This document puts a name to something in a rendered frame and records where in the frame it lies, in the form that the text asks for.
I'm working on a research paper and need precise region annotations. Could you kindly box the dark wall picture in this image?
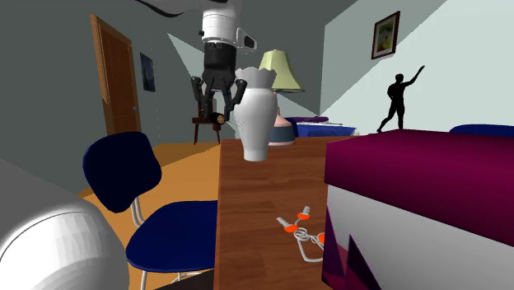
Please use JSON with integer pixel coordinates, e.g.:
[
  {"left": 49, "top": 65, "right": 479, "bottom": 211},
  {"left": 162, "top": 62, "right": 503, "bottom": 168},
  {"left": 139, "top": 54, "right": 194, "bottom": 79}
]
[{"left": 138, "top": 51, "right": 157, "bottom": 94}]

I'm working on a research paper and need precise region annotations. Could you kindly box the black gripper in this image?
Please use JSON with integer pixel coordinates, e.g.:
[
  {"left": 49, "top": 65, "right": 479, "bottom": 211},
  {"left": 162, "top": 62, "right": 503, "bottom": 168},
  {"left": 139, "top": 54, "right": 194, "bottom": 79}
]
[{"left": 189, "top": 41, "right": 248, "bottom": 122}]

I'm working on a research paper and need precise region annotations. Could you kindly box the blue bed with purple pillow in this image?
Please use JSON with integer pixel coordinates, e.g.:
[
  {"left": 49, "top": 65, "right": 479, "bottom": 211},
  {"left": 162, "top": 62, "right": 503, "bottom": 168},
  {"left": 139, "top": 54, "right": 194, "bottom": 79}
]
[{"left": 285, "top": 115, "right": 358, "bottom": 138}]

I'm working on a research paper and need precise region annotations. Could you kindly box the framed wall picture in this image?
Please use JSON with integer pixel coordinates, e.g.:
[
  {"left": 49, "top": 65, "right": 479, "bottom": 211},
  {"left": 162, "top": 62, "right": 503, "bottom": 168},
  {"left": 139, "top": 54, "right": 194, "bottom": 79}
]
[{"left": 370, "top": 10, "right": 402, "bottom": 61}]

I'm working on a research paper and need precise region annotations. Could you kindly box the brown wooden desk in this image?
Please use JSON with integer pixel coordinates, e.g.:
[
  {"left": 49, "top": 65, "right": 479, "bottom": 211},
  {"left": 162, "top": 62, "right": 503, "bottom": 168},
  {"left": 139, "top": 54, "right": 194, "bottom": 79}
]
[{"left": 213, "top": 135, "right": 359, "bottom": 290}]

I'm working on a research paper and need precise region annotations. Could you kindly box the small dark wooden side table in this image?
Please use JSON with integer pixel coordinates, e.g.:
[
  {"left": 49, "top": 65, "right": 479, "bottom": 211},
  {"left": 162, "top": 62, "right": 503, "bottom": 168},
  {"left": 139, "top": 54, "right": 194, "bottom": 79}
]
[{"left": 191, "top": 99, "right": 227, "bottom": 146}]

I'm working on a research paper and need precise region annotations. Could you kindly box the magenta and white box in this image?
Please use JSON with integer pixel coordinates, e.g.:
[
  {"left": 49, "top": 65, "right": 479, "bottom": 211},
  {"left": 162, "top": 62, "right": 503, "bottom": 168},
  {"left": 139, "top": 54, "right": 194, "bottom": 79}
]
[{"left": 320, "top": 128, "right": 514, "bottom": 290}]

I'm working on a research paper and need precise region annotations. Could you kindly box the white scalloped vase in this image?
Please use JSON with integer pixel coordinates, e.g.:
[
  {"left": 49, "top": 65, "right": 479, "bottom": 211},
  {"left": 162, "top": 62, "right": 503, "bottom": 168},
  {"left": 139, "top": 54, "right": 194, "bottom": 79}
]
[{"left": 234, "top": 66, "right": 279, "bottom": 163}]

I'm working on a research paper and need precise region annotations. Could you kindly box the blue chair with metal legs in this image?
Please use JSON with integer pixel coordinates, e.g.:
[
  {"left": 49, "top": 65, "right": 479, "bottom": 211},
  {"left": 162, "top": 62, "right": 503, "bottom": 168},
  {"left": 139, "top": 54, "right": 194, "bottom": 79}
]
[{"left": 82, "top": 131, "right": 220, "bottom": 290}]

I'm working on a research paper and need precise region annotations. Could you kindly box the blue rounded object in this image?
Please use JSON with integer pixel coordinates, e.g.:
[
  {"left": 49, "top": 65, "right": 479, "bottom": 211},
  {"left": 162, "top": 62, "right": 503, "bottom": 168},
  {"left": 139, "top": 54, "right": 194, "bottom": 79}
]
[{"left": 448, "top": 123, "right": 514, "bottom": 138}]

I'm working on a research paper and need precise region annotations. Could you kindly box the pink lamp with yellow shade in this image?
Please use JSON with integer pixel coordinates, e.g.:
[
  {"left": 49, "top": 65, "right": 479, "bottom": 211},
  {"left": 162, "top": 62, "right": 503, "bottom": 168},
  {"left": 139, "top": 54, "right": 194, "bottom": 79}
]
[{"left": 259, "top": 49, "right": 306, "bottom": 148}]

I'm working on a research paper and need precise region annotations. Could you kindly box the black human figure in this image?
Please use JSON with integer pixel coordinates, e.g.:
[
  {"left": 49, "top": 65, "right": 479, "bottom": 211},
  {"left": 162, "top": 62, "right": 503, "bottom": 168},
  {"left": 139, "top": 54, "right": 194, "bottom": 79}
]
[{"left": 376, "top": 64, "right": 426, "bottom": 134}]

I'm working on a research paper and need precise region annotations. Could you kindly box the brown wooden door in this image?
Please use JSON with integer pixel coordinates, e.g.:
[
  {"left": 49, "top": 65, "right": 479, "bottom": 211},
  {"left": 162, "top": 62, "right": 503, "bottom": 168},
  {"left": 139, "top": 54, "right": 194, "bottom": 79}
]
[{"left": 89, "top": 13, "right": 143, "bottom": 137}]

